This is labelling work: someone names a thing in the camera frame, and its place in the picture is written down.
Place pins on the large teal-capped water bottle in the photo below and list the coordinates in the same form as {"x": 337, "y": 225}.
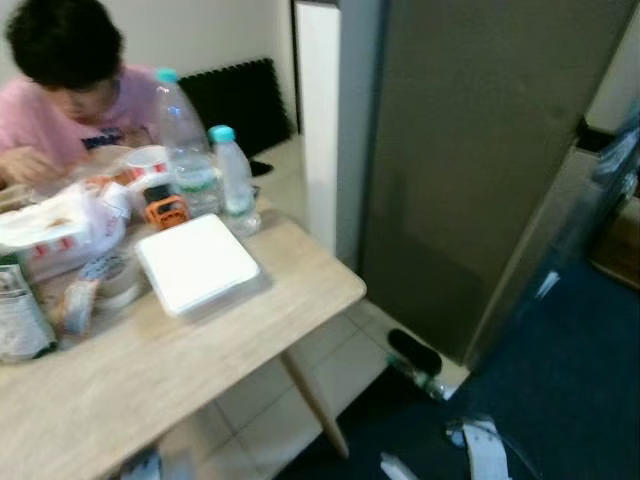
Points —
{"x": 188, "y": 150}

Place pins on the small teal-capped water bottle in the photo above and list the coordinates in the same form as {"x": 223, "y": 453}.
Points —
{"x": 236, "y": 185}

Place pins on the white KFC food box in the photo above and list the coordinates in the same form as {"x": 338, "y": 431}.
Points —
{"x": 50, "y": 235}

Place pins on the red striped KFC cup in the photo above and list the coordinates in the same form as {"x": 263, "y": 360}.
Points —
{"x": 148, "y": 165}

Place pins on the black sandal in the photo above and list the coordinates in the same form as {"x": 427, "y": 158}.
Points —
{"x": 413, "y": 350}

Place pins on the orange black small device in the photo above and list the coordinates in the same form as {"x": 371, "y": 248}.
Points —
{"x": 167, "y": 210}

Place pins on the black foam mat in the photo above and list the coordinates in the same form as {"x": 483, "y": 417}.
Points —
{"x": 245, "y": 100}

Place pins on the clear bottle with green cap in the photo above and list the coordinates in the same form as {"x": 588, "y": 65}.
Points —
{"x": 425, "y": 383}

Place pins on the grey two-door fridge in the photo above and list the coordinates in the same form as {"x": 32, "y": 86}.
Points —
{"x": 470, "y": 170}

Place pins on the person in pink shirt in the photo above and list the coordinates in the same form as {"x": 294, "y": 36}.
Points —
{"x": 60, "y": 40}

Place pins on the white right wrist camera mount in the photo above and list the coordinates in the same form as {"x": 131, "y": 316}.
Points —
{"x": 487, "y": 448}

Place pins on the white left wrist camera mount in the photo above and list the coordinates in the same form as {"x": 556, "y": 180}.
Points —
{"x": 398, "y": 468}

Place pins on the small brown snack packet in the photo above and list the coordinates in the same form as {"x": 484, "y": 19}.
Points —
{"x": 78, "y": 305}

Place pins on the green snack pouch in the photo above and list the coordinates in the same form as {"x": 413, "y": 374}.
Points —
{"x": 22, "y": 315}

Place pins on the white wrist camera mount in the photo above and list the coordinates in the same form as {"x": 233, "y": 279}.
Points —
{"x": 487, "y": 448}
{"x": 398, "y": 468}

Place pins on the white lidded food container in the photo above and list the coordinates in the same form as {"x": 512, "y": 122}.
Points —
{"x": 197, "y": 265}

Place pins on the round sauce tub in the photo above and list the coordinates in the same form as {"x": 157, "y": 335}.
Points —
{"x": 118, "y": 280}

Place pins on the brown cardboard box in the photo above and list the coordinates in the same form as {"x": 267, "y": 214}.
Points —
{"x": 618, "y": 245}

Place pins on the black slipper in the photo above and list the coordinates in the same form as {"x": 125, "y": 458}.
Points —
{"x": 260, "y": 168}

